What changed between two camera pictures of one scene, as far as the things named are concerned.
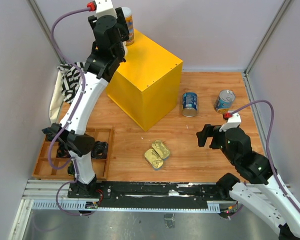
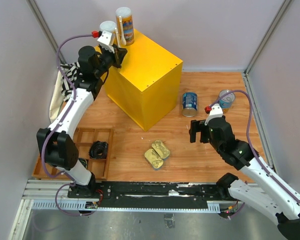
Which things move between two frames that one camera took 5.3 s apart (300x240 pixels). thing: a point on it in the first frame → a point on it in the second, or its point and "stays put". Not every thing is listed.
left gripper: x=121 y=23 → x=118 y=56
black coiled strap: x=100 y=150 stays put
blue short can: x=190 y=104 stays put
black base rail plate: x=148 y=194 stays put
